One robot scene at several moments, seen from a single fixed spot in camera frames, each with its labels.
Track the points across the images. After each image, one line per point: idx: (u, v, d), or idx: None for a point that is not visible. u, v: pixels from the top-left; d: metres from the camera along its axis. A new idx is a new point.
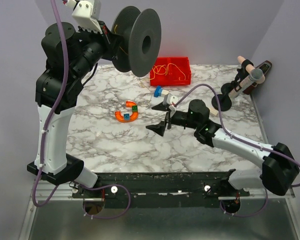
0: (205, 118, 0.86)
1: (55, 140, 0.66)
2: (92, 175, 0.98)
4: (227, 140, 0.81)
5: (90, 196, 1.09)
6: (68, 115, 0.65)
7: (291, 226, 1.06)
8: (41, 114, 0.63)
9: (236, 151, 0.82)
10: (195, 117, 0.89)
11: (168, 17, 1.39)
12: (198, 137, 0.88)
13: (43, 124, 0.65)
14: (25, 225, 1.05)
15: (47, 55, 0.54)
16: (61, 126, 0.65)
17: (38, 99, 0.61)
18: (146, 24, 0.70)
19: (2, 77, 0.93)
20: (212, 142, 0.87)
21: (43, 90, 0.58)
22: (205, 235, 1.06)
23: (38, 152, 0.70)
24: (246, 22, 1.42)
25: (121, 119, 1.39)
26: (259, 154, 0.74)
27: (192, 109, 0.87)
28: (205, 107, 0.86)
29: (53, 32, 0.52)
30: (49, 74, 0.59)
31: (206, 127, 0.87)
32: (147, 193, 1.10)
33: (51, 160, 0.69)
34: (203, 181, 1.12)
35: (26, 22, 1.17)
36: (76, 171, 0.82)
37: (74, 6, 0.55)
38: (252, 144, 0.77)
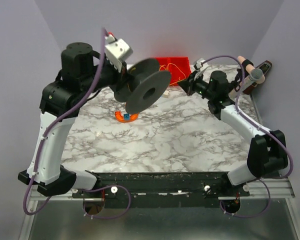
0: (221, 87, 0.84)
1: (52, 148, 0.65)
2: (91, 179, 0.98)
4: (233, 115, 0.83)
5: (90, 196, 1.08)
6: (68, 124, 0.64)
7: (291, 226, 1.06)
8: (43, 121, 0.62)
9: (237, 127, 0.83)
10: (213, 86, 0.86)
11: (168, 17, 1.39)
12: (210, 107, 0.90)
13: (42, 131, 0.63)
14: (25, 225, 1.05)
15: (61, 65, 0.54)
16: (60, 135, 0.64)
17: (42, 105, 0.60)
18: (156, 82, 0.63)
19: (1, 77, 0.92)
20: (220, 115, 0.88)
21: (49, 96, 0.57)
22: (205, 235, 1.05)
23: (33, 159, 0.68)
24: (246, 22, 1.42)
25: (121, 119, 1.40)
26: (253, 132, 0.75)
27: (212, 77, 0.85)
28: (225, 78, 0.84)
29: (73, 46, 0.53)
30: (57, 84, 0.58)
31: (220, 101, 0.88)
32: (147, 193, 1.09)
33: (45, 169, 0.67)
34: (203, 181, 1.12)
35: (26, 22, 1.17)
36: (67, 181, 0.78)
37: (110, 41, 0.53)
38: (252, 123, 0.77)
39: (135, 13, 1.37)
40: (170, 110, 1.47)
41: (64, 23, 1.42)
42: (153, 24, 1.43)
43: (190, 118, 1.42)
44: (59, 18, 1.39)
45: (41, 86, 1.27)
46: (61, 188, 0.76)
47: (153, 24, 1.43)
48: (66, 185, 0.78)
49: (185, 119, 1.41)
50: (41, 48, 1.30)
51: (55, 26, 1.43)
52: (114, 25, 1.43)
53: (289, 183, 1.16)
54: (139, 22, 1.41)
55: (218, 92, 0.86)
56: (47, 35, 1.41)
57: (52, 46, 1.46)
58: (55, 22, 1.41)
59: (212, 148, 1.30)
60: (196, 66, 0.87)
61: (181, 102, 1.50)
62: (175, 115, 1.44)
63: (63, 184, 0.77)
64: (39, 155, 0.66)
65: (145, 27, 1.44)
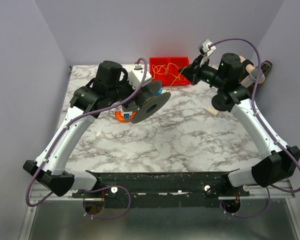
0: (234, 72, 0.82)
1: (70, 137, 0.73)
2: (91, 180, 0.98)
4: (248, 115, 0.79)
5: (90, 196, 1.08)
6: (89, 122, 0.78)
7: (291, 226, 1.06)
8: (70, 114, 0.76)
9: (249, 130, 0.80)
10: (224, 71, 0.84)
11: (168, 17, 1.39)
12: (221, 96, 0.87)
13: (66, 122, 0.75)
14: (25, 225, 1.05)
15: (97, 74, 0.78)
16: (80, 128, 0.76)
17: (72, 101, 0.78)
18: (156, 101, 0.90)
19: (1, 78, 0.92)
20: (231, 107, 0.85)
21: (81, 94, 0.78)
22: (205, 235, 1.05)
23: (46, 148, 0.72)
24: (246, 22, 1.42)
25: (121, 119, 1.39)
26: (269, 146, 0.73)
27: (224, 61, 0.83)
28: (238, 62, 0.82)
29: (110, 62, 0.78)
30: (86, 89, 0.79)
31: (233, 90, 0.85)
32: (147, 193, 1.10)
33: (56, 157, 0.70)
34: (203, 181, 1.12)
35: (27, 23, 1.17)
36: (67, 182, 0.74)
37: (137, 68, 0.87)
38: (269, 134, 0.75)
39: (136, 13, 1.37)
40: (170, 110, 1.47)
41: (64, 23, 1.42)
42: (153, 24, 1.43)
43: (190, 118, 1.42)
44: (59, 18, 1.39)
45: (41, 87, 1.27)
46: (59, 188, 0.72)
47: (154, 24, 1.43)
48: (65, 186, 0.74)
49: (185, 119, 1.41)
50: (42, 48, 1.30)
51: (55, 27, 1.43)
52: (114, 25, 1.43)
53: (289, 183, 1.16)
54: (139, 22, 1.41)
55: (231, 78, 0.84)
56: (47, 35, 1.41)
57: (52, 46, 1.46)
58: (55, 22, 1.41)
59: (212, 148, 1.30)
60: (202, 50, 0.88)
61: (181, 102, 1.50)
62: (175, 115, 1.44)
63: (62, 184, 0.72)
64: (56, 143, 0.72)
65: (145, 27, 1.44)
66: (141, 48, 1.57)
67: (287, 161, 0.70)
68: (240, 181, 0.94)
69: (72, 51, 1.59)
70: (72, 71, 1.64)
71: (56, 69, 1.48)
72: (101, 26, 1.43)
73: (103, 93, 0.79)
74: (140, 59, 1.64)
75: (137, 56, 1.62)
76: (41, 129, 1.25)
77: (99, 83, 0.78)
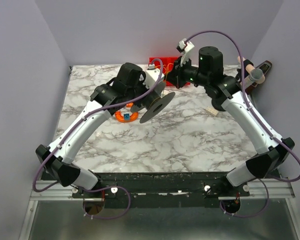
0: (215, 62, 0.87)
1: (85, 129, 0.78)
2: (92, 179, 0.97)
4: (242, 110, 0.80)
5: (90, 196, 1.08)
6: (105, 118, 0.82)
7: (291, 226, 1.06)
8: (89, 107, 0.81)
9: (243, 125, 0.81)
10: (206, 64, 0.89)
11: (168, 17, 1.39)
12: (211, 91, 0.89)
13: (84, 114, 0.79)
14: (25, 224, 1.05)
15: (119, 74, 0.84)
16: (96, 122, 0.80)
17: (93, 95, 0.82)
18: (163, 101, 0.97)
19: (1, 78, 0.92)
20: (223, 100, 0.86)
21: (102, 90, 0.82)
22: (205, 235, 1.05)
23: (61, 136, 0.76)
24: (246, 22, 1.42)
25: (121, 119, 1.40)
26: (266, 142, 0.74)
27: (203, 53, 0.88)
28: (216, 52, 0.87)
29: (132, 64, 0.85)
30: (106, 87, 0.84)
31: (223, 83, 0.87)
32: (147, 193, 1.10)
33: (69, 145, 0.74)
34: (203, 181, 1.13)
35: (27, 22, 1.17)
36: (72, 174, 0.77)
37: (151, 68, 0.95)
38: (265, 129, 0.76)
39: (136, 13, 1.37)
40: (170, 110, 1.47)
41: (64, 23, 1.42)
42: (153, 24, 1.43)
43: (190, 118, 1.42)
44: (59, 18, 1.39)
45: (41, 87, 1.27)
46: (65, 178, 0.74)
47: (154, 24, 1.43)
48: (69, 178, 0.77)
49: (185, 119, 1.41)
50: (42, 48, 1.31)
51: (55, 27, 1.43)
52: (114, 25, 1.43)
53: (289, 183, 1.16)
54: (139, 22, 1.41)
55: (215, 69, 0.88)
56: (47, 35, 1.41)
57: (52, 46, 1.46)
58: (55, 22, 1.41)
59: (212, 148, 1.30)
60: (180, 48, 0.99)
61: (181, 102, 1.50)
62: (175, 115, 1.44)
63: (68, 175, 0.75)
64: (71, 132, 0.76)
65: (145, 27, 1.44)
66: (141, 48, 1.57)
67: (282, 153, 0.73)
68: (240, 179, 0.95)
69: (72, 51, 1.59)
70: (72, 71, 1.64)
71: (56, 69, 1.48)
72: (101, 26, 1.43)
73: (121, 91, 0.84)
74: (140, 59, 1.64)
75: (137, 56, 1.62)
76: (41, 129, 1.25)
77: (119, 82, 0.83)
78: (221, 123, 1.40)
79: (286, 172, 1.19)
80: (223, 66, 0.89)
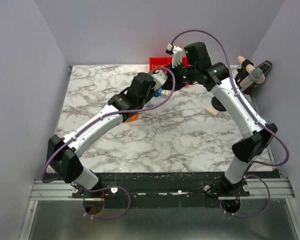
0: (199, 51, 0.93)
1: (100, 128, 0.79)
2: (93, 178, 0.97)
4: (230, 96, 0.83)
5: (90, 196, 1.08)
6: (118, 121, 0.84)
7: (291, 226, 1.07)
8: (106, 109, 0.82)
9: (231, 110, 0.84)
10: (193, 55, 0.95)
11: (168, 17, 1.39)
12: (201, 78, 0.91)
13: (101, 115, 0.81)
14: (25, 224, 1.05)
15: (134, 85, 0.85)
16: (111, 124, 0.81)
17: (110, 100, 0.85)
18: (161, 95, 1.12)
19: (0, 78, 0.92)
20: (213, 84, 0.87)
21: (119, 99, 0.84)
22: (205, 235, 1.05)
23: (77, 129, 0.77)
24: (246, 22, 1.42)
25: None
26: (251, 126, 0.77)
27: (187, 46, 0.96)
28: (199, 43, 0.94)
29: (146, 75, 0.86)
30: (122, 95, 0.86)
31: (213, 69, 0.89)
32: (147, 193, 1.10)
33: (83, 140, 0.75)
34: (203, 181, 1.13)
35: (27, 23, 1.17)
36: (77, 171, 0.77)
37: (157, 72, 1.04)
38: (250, 114, 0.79)
39: (136, 14, 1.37)
40: (170, 110, 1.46)
41: (63, 23, 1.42)
42: (153, 24, 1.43)
43: (190, 118, 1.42)
44: (59, 19, 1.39)
45: (41, 87, 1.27)
46: (70, 173, 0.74)
47: (154, 24, 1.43)
48: (73, 175, 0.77)
49: (185, 119, 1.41)
50: (42, 48, 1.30)
51: (55, 27, 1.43)
52: (114, 25, 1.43)
53: (289, 183, 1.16)
54: (139, 22, 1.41)
55: (200, 58, 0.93)
56: (47, 35, 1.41)
57: (52, 46, 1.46)
58: (55, 23, 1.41)
59: (212, 148, 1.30)
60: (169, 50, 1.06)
61: (181, 102, 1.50)
62: (175, 115, 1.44)
63: (73, 171, 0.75)
64: (87, 128, 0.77)
65: (145, 27, 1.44)
66: (141, 48, 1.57)
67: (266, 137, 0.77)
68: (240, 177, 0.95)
69: (72, 51, 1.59)
70: (72, 71, 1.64)
71: (56, 69, 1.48)
72: (101, 26, 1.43)
73: (134, 100, 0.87)
74: (140, 59, 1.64)
75: (137, 56, 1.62)
76: (41, 129, 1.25)
77: (132, 92, 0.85)
78: (221, 123, 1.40)
79: (286, 172, 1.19)
80: (209, 55, 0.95)
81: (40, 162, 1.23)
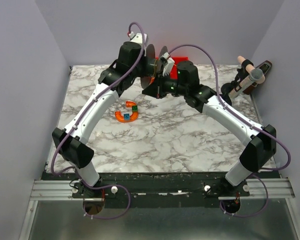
0: (192, 76, 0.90)
1: (98, 109, 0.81)
2: (94, 175, 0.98)
4: (219, 110, 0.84)
5: (90, 196, 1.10)
6: (113, 98, 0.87)
7: (291, 226, 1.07)
8: (98, 89, 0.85)
9: (225, 123, 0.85)
10: (183, 77, 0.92)
11: (168, 17, 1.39)
12: (189, 101, 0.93)
13: (95, 96, 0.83)
14: (25, 224, 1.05)
15: (120, 56, 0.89)
16: (106, 102, 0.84)
17: (100, 78, 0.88)
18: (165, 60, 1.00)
19: (1, 78, 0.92)
20: (201, 107, 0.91)
21: (108, 73, 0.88)
22: (205, 234, 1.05)
23: (75, 117, 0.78)
24: (246, 22, 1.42)
25: (121, 119, 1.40)
26: (247, 132, 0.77)
27: (179, 68, 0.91)
28: (192, 66, 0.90)
29: (129, 44, 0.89)
30: (111, 70, 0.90)
31: (198, 92, 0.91)
32: (147, 193, 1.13)
33: (84, 125, 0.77)
34: (203, 181, 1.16)
35: (26, 22, 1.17)
36: (89, 156, 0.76)
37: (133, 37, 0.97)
38: (243, 121, 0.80)
39: (136, 14, 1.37)
40: (170, 110, 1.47)
41: (63, 23, 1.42)
42: (153, 24, 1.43)
43: (190, 118, 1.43)
44: (59, 19, 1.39)
45: (41, 87, 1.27)
46: (82, 158, 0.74)
47: (154, 24, 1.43)
48: (86, 161, 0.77)
49: (185, 119, 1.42)
50: (42, 48, 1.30)
51: (56, 27, 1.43)
52: (114, 25, 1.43)
53: (289, 183, 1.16)
54: (139, 22, 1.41)
55: (191, 81, 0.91)
56: (47, 35, 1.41)
57: (52, 46, 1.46)
58: (56, 23, 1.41)
59: (212, 148, 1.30)
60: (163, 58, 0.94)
61: (181, 102, 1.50)
62: (175, 115, 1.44)
63: (85, 156, 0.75)
64: (85, 113, 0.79)
65: (145, 27, 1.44)
66: None
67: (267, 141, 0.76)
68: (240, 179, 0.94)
69: (72, 51, 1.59)
70: (72, 71, 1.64)
71: (56, 69, 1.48)
72: (101, 26, 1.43)
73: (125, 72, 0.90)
74: None
75: None
76: (42, 129, 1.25)
77: (121, 63, 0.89)
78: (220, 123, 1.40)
79: (286, 172, 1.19)
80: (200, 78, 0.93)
81: (40, 162, 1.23)
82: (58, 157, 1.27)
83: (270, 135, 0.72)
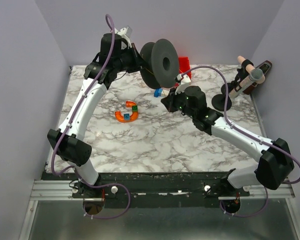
0: (200, 102, 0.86)
1: (89, 104, 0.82)
2: (93, 174, 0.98)
4: (227, 130, 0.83)
5: (90, 196, 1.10)
6: (102, 91, 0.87)
7: (291, 226, 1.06)
8: (85, 85, 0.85)
9: (234, 142, 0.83)
10: (192, 102, 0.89)
11: (168, 17, 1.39)
12: (197, 124, 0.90)
13: (83, 92, 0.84)
14: (25, 224, 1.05)
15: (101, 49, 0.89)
16: (96, 97, 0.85)
17: (86, 74, 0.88)
18: (161, 49, 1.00)
19: (1, 78, 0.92)
20: (211, 130, 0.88)
21: (93, 67, 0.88)
22: (205, 234, 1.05)
23: (67, 116, 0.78)
24: (247, 22, 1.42)
25: (121, 119, 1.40)
26: (258, 148, 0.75)
27: (187, 94, 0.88)
28: (200, 93, 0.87)
29: (108, 35, 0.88)
30: (95, 63, 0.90)
31: (205, 115, 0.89)
32: (147, 193, 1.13)
33: (79, 123, 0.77)
34: (203, 181, 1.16)
35: (26, 22, 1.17)
36: (86, 152, 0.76)
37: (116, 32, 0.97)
38: (252, 138, 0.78)
39: (136, 14, 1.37)
40: None
41: (64, 23, 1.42)
42: (153, 24, 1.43)
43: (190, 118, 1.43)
44: (59, 19, 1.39)
45: (41, 87, 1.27)
46: (82, 155, 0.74)
47: (154, 24, 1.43)
48: (85, 157, 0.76)
49: (185, 119, 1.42)
50: (42, 48, 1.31)
51: (56, 27, 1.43)
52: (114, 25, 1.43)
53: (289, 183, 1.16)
54: (139, 22, 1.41)
55: (200, 107, 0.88)
56: (47, 36, 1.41)
57: (53, 46, 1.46)
58: (56, 23, 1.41)
59: (212, 148, 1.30)
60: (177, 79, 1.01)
61: None
62: (175, 115, 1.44)
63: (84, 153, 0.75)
64: (77, 110, 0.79)
65: (145, 27, 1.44)
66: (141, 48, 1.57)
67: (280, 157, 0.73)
68: (242, 181, 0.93)
69: (72, 51, 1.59)
70: (72, 71, 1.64)
71: (56, 69, 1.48)
72: (101, 26, 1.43)
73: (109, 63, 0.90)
74: None
75: None
76: (42, 129, 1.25)
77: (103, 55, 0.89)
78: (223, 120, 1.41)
79: None
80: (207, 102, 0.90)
81: (40, 162, 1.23)
82: (58, 157, 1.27)
83: (281, 149, 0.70)
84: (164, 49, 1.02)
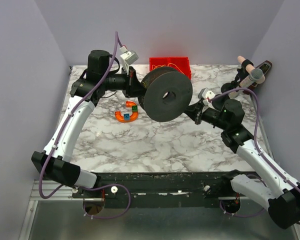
0: (237, 119, 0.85)
1: (75, 124, 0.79)
2: (90, 176, 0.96)
4: (254, 155, 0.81)
5: (90, 196, 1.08)
6: (90, 108, 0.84)
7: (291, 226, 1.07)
8: (71, 103, 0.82)
9: (257, 170, 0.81)
10: (227, 116, 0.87)
11: (168, 17, 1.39)
12: (225, 139, 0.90)
13: (70, 110, 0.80)
14: (25, 225, 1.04)
15: (89, 65, 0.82)
16: (83, 115, 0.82)
17: (72, 91, 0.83)
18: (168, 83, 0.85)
19: (0, 78, 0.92)
20: (236, 148, 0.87)
21: (80, 84, 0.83)
22: (205, 234, 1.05)
23: (53, 137, 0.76)
24: (247, 23, 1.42)
25: (121, 119, 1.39)
26: (280, 184, 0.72)
27: (226, 107, 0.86)
28: (241, 109, 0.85)
29: (96, 51, 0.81)
30: (83, 80, 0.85)
31: (235, 132, 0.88)
32: (147, 193, 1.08)
33: (65, 143, 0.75)
34: (203, 181, 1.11)
35: (26, 23, 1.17)
36: (75, 171, 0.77)
37: (123, 51, 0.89)
38: (277, 172, 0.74)
39: (136, 14, 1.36)
40: None
41: (63, 24, 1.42)
42: (154, 24, 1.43)
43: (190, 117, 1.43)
44: (59, 19, 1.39)
45: (41, 87, 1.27)
46: (68, 176, 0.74)
47: (154, 24, 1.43)
48: (72, 177, 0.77)
49: (185, 119, 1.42)
50: (42, 49, 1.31)
51: (56, 27, 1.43)
52: (114, 26, 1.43)
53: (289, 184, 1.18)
54: (139, 23, 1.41)
55: (233, 123, 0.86)
56: (47, 35, 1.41)
57: (52, 46, 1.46)
58: (56, 23, 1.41)
59: (212, 148, 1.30)
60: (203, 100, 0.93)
61: None
62: None
63: (70, 174, 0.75)
64: (62, 130, 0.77)
65: (145, 27, 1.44)
66: (141, 48, 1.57)
67: None
68: (244, 191, 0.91)
69: (72, 51, 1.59)
70: (72, 71, 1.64)
71: (56, 68, 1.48)
72: (101, 26, 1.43)
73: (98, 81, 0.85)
74: (140, 58, 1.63)
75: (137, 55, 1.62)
76: (42, 129, 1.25)
77: (91, 72, 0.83)
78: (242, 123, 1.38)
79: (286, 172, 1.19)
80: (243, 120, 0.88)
81: None
82: None
83: None
84: (177, 82, 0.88)
